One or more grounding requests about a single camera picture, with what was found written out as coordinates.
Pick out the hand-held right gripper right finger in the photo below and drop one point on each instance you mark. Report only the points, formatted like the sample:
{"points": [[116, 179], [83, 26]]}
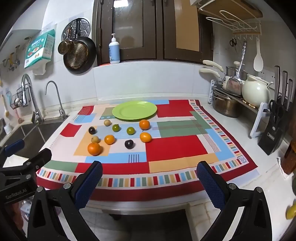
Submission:
{"points": [[210, 183]]}

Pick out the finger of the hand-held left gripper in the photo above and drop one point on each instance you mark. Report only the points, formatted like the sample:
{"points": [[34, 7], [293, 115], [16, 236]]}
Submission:
{"points": [[38, 159], [14, 146]]}

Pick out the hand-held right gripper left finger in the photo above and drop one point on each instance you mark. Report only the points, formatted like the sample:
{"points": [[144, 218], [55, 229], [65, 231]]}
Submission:
{"points": [[89, 183]]}

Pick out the large orange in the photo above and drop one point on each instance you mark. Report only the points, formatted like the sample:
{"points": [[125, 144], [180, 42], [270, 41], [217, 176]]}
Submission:
{"points": [[94, 148]]}

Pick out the tan round fruit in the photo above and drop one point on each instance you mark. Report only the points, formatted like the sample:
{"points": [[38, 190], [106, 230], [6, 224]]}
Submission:
{"points": [[107, 122], [95, 139]]}

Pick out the small orange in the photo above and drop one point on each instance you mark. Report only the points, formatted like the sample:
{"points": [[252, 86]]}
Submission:
{"points": [[109, 139]]}

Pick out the dark purple plum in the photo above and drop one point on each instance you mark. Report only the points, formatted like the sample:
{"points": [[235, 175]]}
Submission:
{"points": [[92, 130], [129, 144]]}

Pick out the green plum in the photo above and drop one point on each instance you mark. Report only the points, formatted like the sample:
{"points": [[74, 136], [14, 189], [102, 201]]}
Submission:
{"points": [[115, 127], [130, 130]]}

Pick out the green plate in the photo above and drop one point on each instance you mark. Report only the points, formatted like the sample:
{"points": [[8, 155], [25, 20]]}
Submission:
{"points": [[134, 110]]}

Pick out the steel sink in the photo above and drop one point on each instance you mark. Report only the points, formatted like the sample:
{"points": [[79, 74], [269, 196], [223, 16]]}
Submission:
{"points": [[30, 133]]}

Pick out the yellow dish brush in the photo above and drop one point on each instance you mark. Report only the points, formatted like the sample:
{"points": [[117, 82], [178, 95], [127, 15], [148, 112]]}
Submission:
{"points": [[6, 113]]}

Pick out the colourful patterned tablecloth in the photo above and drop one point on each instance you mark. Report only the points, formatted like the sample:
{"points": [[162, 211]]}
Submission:
{"points": [[180, 148]]}

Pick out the large chrome faucet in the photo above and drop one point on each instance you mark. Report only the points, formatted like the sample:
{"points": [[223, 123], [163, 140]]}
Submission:
{"points": [[34, 104]]}

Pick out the thin chrome faucet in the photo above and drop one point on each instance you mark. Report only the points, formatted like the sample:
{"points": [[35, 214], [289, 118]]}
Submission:
{"points": [[59, 99]]}

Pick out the white plastic stand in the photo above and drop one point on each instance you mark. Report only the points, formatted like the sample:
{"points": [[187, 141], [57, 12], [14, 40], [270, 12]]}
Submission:
{"points": [[256, 125]]}

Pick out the black knife block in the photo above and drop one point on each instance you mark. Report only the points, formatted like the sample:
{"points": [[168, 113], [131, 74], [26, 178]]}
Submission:
{"points": [[270, 136]]}

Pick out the large steel pot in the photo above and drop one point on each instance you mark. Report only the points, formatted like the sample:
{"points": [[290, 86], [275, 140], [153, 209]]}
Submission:
{"points": [[225, 105]]}

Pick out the brown wooden board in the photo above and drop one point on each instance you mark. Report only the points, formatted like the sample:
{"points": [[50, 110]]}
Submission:
{"points": [[290, 160]]}

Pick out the hanging metal utensil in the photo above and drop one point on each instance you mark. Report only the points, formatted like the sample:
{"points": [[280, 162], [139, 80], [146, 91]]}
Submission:
{"points": [[9, 62], [17, 56]]}

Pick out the yellow round object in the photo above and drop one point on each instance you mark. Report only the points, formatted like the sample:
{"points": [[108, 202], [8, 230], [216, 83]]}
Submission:
{"points": [[291, 212]]}

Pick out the metal dish rack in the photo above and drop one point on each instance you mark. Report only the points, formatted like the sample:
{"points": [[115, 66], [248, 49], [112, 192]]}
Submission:
{"points": [[214, 92]]}

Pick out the black kitchen scissors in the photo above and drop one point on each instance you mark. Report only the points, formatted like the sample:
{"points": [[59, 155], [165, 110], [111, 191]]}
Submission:
{"points": [[276, 111]]}

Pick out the teal cardboard box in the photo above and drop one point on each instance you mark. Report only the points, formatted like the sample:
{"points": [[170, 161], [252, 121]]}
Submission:
{"points": [[39, 49]]}

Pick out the metal skimmer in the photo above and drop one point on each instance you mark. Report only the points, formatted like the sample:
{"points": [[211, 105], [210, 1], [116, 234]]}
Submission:
{"points": [[233, 85]]}

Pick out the cream ceramic pot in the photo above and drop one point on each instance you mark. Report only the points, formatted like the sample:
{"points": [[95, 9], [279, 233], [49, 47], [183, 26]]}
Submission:
{"points": [[255, 91]]}

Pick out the black frying pan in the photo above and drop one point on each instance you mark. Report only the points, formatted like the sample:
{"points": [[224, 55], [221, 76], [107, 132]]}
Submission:
{"points": [[81, 60]]}

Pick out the small brass saucepan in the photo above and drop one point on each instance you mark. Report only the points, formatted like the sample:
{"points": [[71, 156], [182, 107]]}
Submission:
{"points": [[64, 47]]}

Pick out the white rice spoon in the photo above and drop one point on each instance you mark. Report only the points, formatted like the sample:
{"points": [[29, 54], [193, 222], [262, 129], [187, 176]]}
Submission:
{"points": [[258, 61]]}

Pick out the white blue pump bottle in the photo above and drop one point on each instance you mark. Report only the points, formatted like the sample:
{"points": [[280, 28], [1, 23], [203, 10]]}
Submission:
{"points": [[114, 52]]}

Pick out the round metal steamer rack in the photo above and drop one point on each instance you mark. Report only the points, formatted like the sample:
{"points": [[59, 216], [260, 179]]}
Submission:
{"points": [[83, 26]]}

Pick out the black hanging scissors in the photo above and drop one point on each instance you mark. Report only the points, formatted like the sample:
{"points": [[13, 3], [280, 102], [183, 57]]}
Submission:
{"points": [[233, 42]]}

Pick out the wooden cutting board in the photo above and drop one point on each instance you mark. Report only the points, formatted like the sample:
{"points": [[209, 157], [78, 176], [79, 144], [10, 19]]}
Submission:
{"points": [[231, 8]]}

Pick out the white wall holder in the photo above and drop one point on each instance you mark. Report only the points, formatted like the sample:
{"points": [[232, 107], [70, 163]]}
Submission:
{"points": [[40, 68]]}

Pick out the dark wooden window frame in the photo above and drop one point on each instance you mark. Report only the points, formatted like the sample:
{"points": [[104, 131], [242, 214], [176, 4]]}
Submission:
{"points": [[159, 34]]}

